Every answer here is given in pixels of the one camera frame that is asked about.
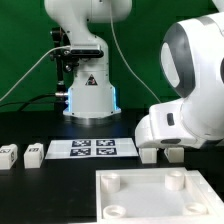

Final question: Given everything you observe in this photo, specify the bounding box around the white marker sheet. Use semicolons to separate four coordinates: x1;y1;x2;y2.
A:
46;138;138;159

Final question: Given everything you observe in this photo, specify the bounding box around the white cable left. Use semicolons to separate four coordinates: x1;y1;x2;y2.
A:
0;45;68;102

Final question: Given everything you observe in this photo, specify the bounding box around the black cable left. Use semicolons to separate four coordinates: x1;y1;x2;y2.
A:
0;93;58;112

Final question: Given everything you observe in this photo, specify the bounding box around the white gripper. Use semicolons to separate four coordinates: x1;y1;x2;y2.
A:
135;99;206;149

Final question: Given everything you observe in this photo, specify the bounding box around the black camera stand clamp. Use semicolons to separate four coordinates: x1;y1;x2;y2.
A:
50;27;81;113

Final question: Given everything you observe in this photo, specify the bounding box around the white square tabletop part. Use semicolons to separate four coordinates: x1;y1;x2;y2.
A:
96;168;224;224

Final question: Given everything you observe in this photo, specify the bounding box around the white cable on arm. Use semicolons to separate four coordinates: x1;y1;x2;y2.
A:
109;9;162;104

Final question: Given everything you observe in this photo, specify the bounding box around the white L-shaped obstacle fixture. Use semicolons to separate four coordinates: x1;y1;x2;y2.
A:
189;171;224;212

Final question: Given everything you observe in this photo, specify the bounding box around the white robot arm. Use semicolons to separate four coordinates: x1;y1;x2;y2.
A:
44;0;224;149

